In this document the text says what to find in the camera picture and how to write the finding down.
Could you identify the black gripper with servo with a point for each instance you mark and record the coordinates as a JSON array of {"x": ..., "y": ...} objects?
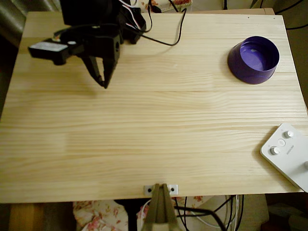
[{"x": 111, "y": 50}]

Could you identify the purple bowl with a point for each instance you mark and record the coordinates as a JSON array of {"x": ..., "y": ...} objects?
[{"x": 237, "y": 65}]

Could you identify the floral patterned fabric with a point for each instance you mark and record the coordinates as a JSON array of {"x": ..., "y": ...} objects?
[{"x": 179, "y": 3}]

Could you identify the floral patterned cushion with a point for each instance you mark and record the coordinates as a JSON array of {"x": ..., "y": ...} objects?
[{"x": 96, "y": 216}]

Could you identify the black stand pole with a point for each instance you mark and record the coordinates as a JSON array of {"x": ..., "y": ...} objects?
[{"x": 132, "y": 216}]

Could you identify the wooden table leg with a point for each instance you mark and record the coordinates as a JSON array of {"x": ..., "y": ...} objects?
[{"x": 26, "y": 217}]

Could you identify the white control box with knobs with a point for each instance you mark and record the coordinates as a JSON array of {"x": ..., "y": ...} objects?
[{"x": 291, "y": 156}]

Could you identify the grey metal bracket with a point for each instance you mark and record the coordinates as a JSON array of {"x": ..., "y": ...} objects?
[{"x": 174, "y": 189}]

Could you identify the camera stand clamp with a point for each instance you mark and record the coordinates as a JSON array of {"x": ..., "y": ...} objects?
[{"x": 160, "y": 209}]

